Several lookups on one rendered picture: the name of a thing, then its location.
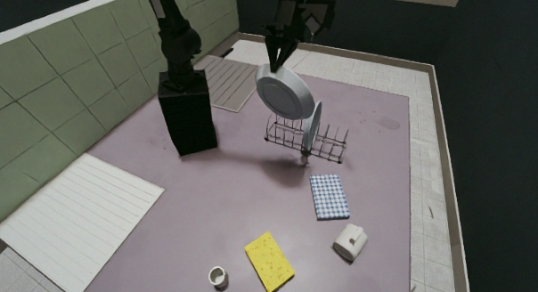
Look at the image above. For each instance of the yellow sponge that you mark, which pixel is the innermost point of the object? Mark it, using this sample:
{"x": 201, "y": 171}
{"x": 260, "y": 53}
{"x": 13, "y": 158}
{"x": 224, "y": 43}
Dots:
{"x": 272, "y": 266}

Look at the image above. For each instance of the white ribbed draining mat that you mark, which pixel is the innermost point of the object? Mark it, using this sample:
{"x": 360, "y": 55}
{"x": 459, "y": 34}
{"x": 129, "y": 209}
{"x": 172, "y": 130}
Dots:
{"x": 73, "y": 226}

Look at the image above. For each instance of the white mug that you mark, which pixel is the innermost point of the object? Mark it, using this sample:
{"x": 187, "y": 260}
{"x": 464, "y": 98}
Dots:
{"x": 347, "y": 242}

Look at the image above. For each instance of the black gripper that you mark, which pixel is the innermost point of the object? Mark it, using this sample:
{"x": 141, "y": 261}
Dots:
{"x": 281, "y": 36}

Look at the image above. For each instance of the blue and white checkered towel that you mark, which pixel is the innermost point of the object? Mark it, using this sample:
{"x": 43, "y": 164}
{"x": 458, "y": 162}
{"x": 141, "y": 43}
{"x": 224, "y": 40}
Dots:
{"x": 329, "y": 198}

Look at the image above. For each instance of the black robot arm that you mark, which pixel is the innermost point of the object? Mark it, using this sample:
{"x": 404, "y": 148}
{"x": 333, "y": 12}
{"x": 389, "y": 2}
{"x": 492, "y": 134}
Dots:
{"x": 316, "y": 15}

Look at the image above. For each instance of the small grey cup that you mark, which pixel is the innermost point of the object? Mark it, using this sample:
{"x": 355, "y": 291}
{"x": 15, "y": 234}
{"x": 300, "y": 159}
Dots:
{"x": 218, "y": 274}

